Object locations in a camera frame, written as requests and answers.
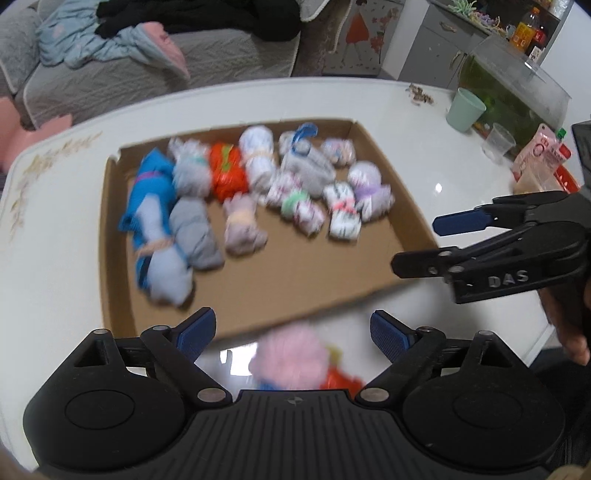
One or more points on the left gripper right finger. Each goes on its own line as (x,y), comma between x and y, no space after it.
(413,354)

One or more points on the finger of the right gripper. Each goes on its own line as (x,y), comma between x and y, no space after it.
(548,249)
(510,212)

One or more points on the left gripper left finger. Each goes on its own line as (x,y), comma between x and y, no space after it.
(175,350)

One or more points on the light blue and blue sock roll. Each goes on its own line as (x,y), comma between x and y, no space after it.
(163,272)

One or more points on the fluffy pink blue sock bundle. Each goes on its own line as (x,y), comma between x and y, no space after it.
(291,357)

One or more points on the mauve sock bundle yellow band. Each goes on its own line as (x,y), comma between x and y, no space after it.
(242,235)

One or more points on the bubble lilac sock bundle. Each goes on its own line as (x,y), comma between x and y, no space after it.
(374,199)

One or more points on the white green patterned sock bundle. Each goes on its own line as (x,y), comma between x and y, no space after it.
(346,222)

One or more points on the pastel striped socks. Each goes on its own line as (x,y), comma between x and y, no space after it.
(341,152)

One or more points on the blue sock roll pink band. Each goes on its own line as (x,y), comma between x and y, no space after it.
(154,177)

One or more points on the orange plastic bundle yellow tie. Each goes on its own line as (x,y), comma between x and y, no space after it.
(228,176)

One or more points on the white fluffy bundle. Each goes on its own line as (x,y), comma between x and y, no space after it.
(192,175)

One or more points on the white purple sock green scrunchie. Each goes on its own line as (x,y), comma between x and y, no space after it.
(287,195)

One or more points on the grey sock bundle blue tie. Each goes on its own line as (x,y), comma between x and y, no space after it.
(300,157)

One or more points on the white knit sock roll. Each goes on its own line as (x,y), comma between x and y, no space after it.
(257,147)

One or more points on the person right hand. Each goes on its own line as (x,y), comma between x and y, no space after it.
(567,309)

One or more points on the pink snack bag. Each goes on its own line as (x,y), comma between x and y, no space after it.
(534,167)

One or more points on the red snack packet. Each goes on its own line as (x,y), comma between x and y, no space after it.
(565,179)

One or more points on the clear plastic cup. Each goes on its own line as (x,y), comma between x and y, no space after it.
(498,143)

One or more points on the mint green cup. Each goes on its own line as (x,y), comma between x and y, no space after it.
(465,110)

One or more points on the glass fish tank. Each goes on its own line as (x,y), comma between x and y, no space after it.
(519,95)

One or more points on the shallow cardboard box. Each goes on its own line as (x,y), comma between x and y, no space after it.
(263,224)

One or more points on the orange drink bottle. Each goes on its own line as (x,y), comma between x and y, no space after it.
(526,30)

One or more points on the grey cabinet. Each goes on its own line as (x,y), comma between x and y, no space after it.
(442,44)

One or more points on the decorated panel with figure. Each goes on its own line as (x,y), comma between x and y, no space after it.
(363,38)

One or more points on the pink child stool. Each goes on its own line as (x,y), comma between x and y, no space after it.
(14,138)

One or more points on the black garment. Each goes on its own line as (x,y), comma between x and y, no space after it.
(268,20)

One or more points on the light blue garment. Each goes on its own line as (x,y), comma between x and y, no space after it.
(67,36)

